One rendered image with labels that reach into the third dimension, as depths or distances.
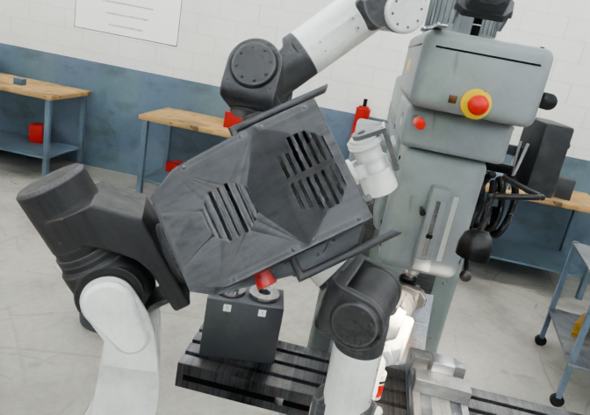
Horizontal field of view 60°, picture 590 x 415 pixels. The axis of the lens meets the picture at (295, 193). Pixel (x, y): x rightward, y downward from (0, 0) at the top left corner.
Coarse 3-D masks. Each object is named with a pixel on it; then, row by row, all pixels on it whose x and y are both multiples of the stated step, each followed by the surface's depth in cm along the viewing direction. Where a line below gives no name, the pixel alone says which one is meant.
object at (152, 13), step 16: (80, 0) 557; (96, 0) 554; (112, 0) 552; (128, 0) 549; (144, 0) 547; (160, 0) 545; (176, 0) 542; (80, 16) 561; (96, 16) 559; (112, 16) 556; (128, 16) 554; (144, 16) 551; (160, 16) 549; (176, 16) 546; (112, 32) 561; (128, 32) 558; (144, 32) 556; (160, 32) 553; (176, 32) 551
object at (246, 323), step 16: (256, 288) 152; (272, 288) 154; (208, 304) 145; (224, 304) 145; (240, 304) 145; (256, 304) 145; (272, 304) 147; (208, 320) 146; (224, 320) 146; (240, 320) 146; (256, 320) 147; (272, 320) 147; (208, 336) 148; (224, 336) 148; (240, 336) 148; (256, 336) 148; (272, 336) 148; (208, 352) 149; (224, 352) 149; (240, 352) 149; (256, 352) 150; (272, 352) 150
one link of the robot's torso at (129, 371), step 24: (96, 288) 81; (120, 288) 82; (96, 312) 82; (120, 312) 83; (144, 312) 85; (120, 336) 84; (144, 336) 85; (120, 360) 86; (144, 360) 87; (120, 384) 91; (144, 384) 91; (96, 408) 91; (120, 408) 92; (144, 408) 94
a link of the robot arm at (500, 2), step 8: (456, 0) 116; (464, 0) 114; (472, 0) 110; (480, 0) 109; (488, 0) 106; (496, 0) 106; (504, 0) 106; (512, 0) 113; (456, 8) 116; (464, 8) 113; (472, 8) 113; (480, 8) 112; (488, 8) 111; (496, 8) 111; (504, 8) 110; (512, 8) 112; (472, 16) 115; (480, 16) 114; (488, 16) 114; (496, 16) 113; (504, 16) 112
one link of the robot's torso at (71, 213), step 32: (32, 192) 77; (64, 192) 78; (96, 192) 83; (128, 192) 90; (32, 224) 81; (64, 224) 79; (96, 224) 80; (128, 224) 81; (160, 224) 89; (64, 256) 82; (96, 256) 82; (128, 256) 82; (160, 256) 84; (160, 288) 94
